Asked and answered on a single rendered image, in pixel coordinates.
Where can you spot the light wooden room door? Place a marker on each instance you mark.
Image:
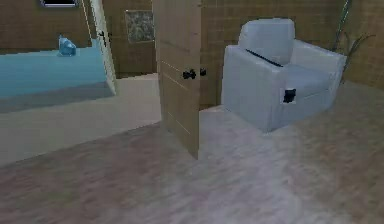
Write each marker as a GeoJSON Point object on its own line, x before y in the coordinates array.
{"type": "Point", "coordinates": [178, 73]}

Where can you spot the pale blue armchair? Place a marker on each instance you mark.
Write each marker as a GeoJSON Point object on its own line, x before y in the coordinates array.
{"type": "Point", "coordinates": [263, 86]}

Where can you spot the white room door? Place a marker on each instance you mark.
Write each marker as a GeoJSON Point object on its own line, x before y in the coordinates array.
{"type": "Point", "coordinates": [105, 50]}

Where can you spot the blue pillow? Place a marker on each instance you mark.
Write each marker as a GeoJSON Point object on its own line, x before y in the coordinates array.
{"type": "Point", "coordinates": [66, 46]}

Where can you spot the blue bed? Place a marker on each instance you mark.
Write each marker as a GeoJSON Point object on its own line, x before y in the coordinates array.
{"type": "Point", "coordinates": [50, 71]}

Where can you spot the thin green house plant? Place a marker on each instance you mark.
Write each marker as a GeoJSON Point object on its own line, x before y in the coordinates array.
{"type": "Point", "coordinates": [350, 43]}

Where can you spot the dark framed window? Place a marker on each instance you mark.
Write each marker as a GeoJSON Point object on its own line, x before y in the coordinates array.
{"type": "Point", "coordinates": [59, 3]}

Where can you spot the grey framed wall picture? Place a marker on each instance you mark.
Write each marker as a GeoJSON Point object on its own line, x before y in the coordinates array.
{"type": "Point", "coordinates": [139, 26]}

